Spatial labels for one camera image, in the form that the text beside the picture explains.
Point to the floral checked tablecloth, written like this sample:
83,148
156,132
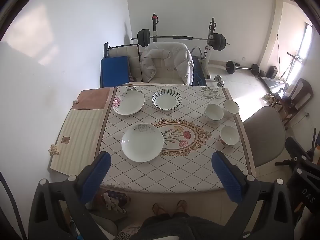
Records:
175,167

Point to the blue mat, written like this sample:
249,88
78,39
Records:
113,71

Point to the white plate grey flowers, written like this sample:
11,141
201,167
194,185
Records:
142,143

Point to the chrome dumbbell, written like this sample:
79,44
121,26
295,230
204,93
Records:
220,81

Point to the white down jacket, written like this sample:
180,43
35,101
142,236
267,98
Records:
182,60

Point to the white bowl black rim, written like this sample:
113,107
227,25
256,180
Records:
231,108

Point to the brown sandal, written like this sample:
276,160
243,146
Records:
159,208
181,206

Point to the dark wooden chair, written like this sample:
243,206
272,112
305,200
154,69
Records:
303,87

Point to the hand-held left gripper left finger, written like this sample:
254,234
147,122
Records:
96,180

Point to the small black box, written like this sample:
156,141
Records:
272,72

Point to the white bowl blue rim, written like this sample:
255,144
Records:
213,112

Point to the white bowl red flower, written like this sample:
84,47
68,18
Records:
228,135

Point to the white cloth gloves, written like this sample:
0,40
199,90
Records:
112,201

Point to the window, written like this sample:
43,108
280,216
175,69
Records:
306,40

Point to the white plate blue leaf pattern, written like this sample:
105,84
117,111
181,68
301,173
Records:
167,100

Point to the grey office chair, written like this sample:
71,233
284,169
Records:
265,135

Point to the metal exercise stand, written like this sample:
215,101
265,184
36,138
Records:
295,60

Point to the blue weight bench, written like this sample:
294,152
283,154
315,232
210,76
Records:
198,72

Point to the white plate pink flowers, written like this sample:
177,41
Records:
130,102

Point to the long barbell black weights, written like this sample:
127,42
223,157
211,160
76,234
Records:
144,38

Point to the beige padded chair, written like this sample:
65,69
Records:
163,73

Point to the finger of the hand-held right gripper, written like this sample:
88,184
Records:
297,150

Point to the small beige floor item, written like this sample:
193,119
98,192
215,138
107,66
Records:
268,97

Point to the crumpled tissue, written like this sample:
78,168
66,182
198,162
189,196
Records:
53,150

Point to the beige padded folding cushion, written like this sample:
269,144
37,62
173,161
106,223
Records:
120,51

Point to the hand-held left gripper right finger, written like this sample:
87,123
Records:
226,177

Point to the short barbell black weights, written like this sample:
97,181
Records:
230,67

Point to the person's dark trouser legs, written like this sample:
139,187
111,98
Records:
180,226

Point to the weight bench rack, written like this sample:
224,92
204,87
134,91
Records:
212,52

